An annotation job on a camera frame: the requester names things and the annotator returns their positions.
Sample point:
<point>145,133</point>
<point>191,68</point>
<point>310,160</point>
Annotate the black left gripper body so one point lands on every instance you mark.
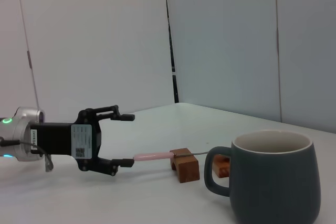
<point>56,140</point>

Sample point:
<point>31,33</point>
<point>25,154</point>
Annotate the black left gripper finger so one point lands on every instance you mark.
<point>123,162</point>
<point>127,117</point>

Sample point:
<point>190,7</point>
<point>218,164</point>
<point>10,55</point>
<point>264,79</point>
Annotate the dark grey ceramic cup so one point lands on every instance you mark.
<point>275,179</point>

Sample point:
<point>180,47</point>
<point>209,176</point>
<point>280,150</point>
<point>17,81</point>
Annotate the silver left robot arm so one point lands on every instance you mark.
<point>21,134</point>

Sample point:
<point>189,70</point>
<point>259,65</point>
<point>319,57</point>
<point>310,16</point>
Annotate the arched brown wooden block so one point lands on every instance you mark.
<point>190,167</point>

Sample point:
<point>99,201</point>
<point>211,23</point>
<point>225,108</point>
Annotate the flat reddish wooden block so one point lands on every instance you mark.
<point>221,167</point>

